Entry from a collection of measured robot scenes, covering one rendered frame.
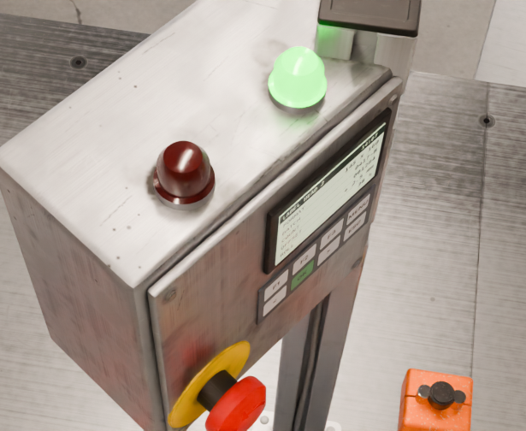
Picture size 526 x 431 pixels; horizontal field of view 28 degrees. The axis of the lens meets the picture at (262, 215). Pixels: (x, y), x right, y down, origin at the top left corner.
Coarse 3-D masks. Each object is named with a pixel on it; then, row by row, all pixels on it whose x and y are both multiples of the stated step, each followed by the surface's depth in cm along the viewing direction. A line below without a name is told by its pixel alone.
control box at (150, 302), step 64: (256, 0) 51; (320, 0) 51; (128, 64) 49; (192, 64) 49; (256, 64) 49; (64, 128) 47; (128, 128) 47; (192, 128) 47; (256, 128) 47; (320, 128) 47; (64, 192) 45; (128, 192) 45; (256, 192) 46; (64, 256) 47; (128, 256) 44; (192, 256) 44; (256, 256) 49; (64, 320) 56; (128, 320) 46; (192, 320) 48; (256, 320) 56; (128, 384) 54; (192, 384) 54
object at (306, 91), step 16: (304, 48) 47; (288, 64) 46; (304, 64) 46; (320, 64) 46; (272, 80) 48; (288, 80) 46; (304, 80) 46; (320, 80) 46; (272, 96) 47; (288, 96) 47; (304, 96) 47; (320, 96) 47; (288, 112) 47; (304, 112) 47
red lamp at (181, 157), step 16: (176, 144) 44; (192, 144) 44; (160, 160) 44; (176, 160) 43; (192, 160) 43; (208, 160) 44; (160, 176) 44; (176, 176) 43; (192, 176) 43; (208, 176) 44; (160, 192) 45; (176, 192) 44; (192, 192) 44; (208, 192) 45; (176, 208) 45; (192, 208) 45
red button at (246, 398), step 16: (208, 384) 56; (224, 384) 56; (240, 384) 55; (256, 384) 55; (208, 400) 56; (224, 400) 54; (240, 400) 54; (256, 400) 55; (208, 416) 55; (224, 416) 54; (240, 416) 55; (256, 416) 56
